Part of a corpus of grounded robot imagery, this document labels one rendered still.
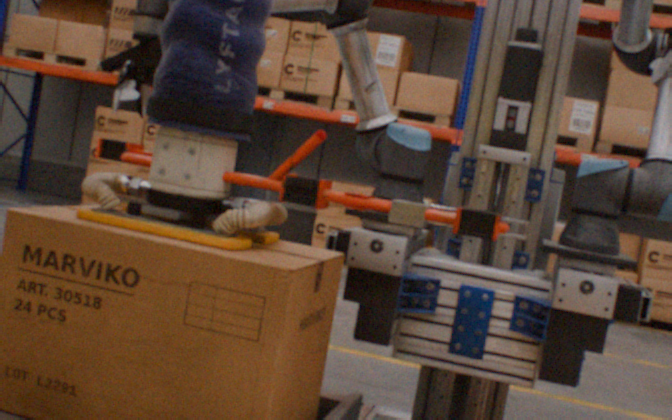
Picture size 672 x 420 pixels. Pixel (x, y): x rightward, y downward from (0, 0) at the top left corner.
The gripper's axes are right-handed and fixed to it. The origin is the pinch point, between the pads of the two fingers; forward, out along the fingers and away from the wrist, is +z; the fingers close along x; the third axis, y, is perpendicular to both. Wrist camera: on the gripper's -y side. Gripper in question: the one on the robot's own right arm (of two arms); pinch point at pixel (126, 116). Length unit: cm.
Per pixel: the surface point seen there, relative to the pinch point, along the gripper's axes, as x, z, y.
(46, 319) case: -45, 41, 13
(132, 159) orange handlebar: -29.0, 8.6, 17.6
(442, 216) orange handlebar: -29, 9, 83
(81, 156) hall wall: 819, 60, -466
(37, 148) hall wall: 820, 60, -531
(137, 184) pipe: -27.7, 13.7, 19.0
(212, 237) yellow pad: -40, 20, 42
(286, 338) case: -43, 35, 60
